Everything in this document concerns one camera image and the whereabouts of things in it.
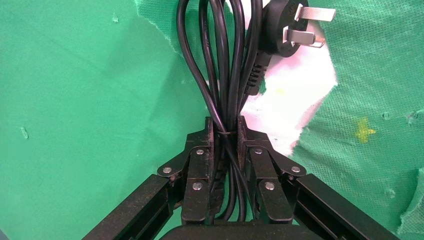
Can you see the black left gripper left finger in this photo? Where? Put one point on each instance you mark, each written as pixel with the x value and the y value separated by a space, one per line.
pixel 195 185

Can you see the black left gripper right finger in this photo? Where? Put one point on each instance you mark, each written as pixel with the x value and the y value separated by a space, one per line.
pixel 271 195

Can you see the green table cloth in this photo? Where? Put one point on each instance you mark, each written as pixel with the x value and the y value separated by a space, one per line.
pixel 82 99

